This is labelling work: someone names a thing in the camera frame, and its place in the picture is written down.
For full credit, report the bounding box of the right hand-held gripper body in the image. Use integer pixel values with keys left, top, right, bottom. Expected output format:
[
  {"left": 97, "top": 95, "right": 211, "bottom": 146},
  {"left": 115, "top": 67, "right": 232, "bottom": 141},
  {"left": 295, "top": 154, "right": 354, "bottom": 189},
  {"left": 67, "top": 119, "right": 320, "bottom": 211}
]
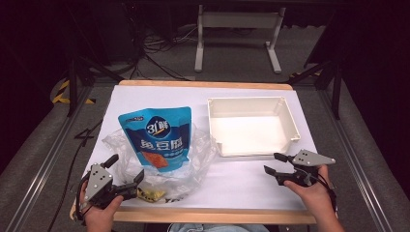
[{"left": 275, "top": 149, "right": 337, "bottom": 189}]

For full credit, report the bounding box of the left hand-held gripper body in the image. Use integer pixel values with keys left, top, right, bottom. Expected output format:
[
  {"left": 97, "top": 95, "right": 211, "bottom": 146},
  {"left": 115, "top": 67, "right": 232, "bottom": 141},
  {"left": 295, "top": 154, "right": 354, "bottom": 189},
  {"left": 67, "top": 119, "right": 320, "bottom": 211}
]
[{"left": 76, "top": 162, "right": 139, "bottom": 211}]

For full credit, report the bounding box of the clear plastic bag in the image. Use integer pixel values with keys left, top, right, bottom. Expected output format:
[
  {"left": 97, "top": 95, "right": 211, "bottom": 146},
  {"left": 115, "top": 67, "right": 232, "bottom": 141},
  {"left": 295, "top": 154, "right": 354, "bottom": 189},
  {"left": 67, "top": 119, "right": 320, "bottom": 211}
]
[{"left": 102, "top": 123, "right": 219, "bottom": 204}]

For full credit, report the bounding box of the person's left hand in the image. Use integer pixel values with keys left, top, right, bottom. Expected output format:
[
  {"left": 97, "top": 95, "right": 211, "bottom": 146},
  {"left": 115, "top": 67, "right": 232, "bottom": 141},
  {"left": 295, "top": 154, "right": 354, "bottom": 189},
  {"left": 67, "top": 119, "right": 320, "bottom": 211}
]
[{"left": 78, "top": 181, "right": 126, "bottom": 232}]

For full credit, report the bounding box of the person's right hand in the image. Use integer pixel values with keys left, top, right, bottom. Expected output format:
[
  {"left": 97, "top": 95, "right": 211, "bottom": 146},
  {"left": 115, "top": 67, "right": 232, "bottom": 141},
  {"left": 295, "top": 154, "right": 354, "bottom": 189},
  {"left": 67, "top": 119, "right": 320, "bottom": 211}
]
[{"left": 282, "top": 164, "right": 338, "bottom": 220}]

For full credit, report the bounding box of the yellow snack packet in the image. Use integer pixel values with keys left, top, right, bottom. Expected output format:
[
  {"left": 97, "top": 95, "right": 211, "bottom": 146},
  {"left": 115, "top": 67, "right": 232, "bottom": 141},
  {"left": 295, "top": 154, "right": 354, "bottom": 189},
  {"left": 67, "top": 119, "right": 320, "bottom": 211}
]
[{"left": 136, "top": 187, "right": 167, "bottom": 204}]

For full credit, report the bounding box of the white paper sheet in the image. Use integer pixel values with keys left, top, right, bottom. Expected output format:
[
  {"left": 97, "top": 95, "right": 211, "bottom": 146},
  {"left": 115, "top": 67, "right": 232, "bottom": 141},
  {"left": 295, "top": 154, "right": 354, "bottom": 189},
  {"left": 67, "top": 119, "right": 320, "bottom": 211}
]
[{"left": 83, "top": 84, "right": 319, "bottom": 211}]

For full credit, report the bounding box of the white plastic bin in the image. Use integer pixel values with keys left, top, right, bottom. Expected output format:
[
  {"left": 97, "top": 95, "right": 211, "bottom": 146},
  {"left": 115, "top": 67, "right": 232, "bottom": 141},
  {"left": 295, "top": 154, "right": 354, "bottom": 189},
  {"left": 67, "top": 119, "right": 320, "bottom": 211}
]
[{"left": 206, "top": 96, "right": 302, "bottom": 159}]

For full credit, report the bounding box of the blue snack pouch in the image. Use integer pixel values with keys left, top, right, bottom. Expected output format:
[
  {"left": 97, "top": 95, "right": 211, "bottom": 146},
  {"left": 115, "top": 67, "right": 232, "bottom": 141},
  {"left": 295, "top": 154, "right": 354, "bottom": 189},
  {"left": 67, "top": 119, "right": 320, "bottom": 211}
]
[{"left": 117, "top": 106, "right": 193, "bottom": 174}]

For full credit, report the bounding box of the black metal stand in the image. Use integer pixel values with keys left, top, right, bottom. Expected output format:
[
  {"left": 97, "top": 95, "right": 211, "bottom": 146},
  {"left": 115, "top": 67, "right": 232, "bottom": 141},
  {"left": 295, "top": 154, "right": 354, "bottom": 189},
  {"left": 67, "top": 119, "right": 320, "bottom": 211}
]
[
  {"left": 65, "top": 57, "right": 126, "bottom": 118},
  {"left": 287, "top": 60, "right": 343, "bottom": 121}
]

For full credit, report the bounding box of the yellow black hazard tape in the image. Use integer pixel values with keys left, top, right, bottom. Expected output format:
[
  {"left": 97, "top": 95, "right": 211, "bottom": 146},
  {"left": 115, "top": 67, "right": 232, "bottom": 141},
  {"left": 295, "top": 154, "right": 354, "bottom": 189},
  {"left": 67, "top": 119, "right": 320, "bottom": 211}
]
[{"left": 50, "top": 79, "right": 97, "bottom": 105}]

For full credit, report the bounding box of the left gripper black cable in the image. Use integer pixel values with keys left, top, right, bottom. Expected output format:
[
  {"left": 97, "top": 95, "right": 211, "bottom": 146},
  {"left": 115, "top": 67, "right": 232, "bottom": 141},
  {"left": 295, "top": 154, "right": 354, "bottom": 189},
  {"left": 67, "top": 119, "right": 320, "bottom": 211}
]
[{"left": 74, "top": 172, "right": 92, "bottom": 224}]

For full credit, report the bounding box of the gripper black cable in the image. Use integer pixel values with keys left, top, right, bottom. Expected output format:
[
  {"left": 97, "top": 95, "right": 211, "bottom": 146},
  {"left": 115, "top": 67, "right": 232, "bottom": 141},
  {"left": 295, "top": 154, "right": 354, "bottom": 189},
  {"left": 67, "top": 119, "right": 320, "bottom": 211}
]
[
  {"left": 74, "top": 172, "right": 92, "bottom": 224},
  {"left": 317, "top": 172, "right": 338, "bottom": 215}
]

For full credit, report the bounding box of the black floor cable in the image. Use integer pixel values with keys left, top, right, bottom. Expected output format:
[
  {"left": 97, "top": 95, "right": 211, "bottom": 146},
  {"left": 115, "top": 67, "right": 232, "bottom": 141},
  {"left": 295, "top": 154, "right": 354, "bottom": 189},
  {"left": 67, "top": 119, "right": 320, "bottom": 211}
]
[{"left": 47, "top": 119, "right": 104, "bottom": 232}]

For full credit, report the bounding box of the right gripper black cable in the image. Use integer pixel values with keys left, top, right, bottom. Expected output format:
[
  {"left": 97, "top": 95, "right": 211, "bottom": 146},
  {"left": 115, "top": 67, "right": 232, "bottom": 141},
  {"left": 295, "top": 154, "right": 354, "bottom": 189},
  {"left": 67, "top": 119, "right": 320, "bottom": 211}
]
[{"left": 317, "top": 172, "right": 338, "bottom": 215}]

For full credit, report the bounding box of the aluminium frame rail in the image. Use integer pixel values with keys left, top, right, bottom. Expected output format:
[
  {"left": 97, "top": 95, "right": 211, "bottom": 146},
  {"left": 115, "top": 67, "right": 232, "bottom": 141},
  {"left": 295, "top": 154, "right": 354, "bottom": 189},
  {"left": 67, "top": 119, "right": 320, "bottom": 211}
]
[
  {"left": 318, "top": 90, "right": 395, "bottom": 232},
  {"left": 5, "top": 86, "right": 95, "bottom": 232}
]

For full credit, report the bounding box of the bundle of floor cables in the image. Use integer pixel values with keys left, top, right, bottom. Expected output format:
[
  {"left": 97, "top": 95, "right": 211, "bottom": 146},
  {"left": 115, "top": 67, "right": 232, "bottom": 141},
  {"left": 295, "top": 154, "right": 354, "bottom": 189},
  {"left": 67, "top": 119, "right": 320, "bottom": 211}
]
[{"left": 127, "top": 18, "right": 198, "bottom": 82}]

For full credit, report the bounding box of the white metal stand frame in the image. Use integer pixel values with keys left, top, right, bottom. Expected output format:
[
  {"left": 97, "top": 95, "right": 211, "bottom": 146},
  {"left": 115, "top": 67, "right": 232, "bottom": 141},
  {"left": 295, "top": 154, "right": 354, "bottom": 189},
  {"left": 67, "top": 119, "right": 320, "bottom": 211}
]
[{"left": 193, "top": 4, "right": 287, "bottom": 74}]

